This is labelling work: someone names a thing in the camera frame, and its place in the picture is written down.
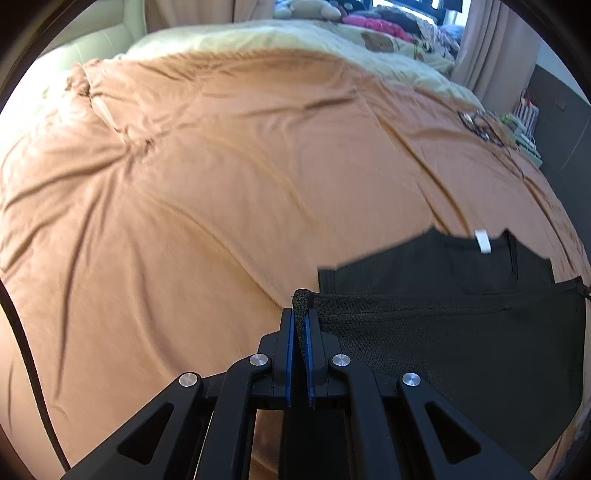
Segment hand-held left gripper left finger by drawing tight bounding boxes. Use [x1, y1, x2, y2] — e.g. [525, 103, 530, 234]
[60, 308, 296, 480]

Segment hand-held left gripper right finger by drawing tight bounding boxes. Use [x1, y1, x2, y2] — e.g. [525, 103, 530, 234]
[304, 308, 536, 480]

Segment black mesh shirt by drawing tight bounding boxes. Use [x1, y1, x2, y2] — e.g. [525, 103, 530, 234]
[292, 228, 591, 469]

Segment pink clothes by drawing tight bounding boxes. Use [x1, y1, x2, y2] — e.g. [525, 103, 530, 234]
[342, 14, 409, 40]

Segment orange bed sheet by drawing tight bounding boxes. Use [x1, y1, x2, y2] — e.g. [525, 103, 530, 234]
[0, 46, 587, 480]

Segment eyeglasses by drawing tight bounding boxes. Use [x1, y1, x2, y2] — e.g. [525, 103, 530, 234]
[459, 110, 504, 141]

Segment cream nightstand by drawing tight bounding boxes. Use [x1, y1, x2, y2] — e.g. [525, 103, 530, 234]
[501, 113, 544, 168]

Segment patterned blanket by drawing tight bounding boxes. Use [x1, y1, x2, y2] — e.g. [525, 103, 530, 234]
[409, 18, 465, 75]

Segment tan plush toy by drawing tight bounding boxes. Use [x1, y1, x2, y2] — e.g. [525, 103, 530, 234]
[276, 0, 343, 20]

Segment beige curtain by headboard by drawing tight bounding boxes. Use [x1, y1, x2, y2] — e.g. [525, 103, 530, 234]
[148, 0, 275, 35]

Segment beige curtain by nightstand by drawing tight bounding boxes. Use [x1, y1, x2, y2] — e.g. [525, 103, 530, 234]
[455, 0, 539, 112]

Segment cream padded headboard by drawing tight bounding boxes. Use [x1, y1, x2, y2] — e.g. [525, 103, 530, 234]
[9, 0, 148, 112]

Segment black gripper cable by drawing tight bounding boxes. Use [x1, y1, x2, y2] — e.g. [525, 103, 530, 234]
[0, 281, 71, 469]

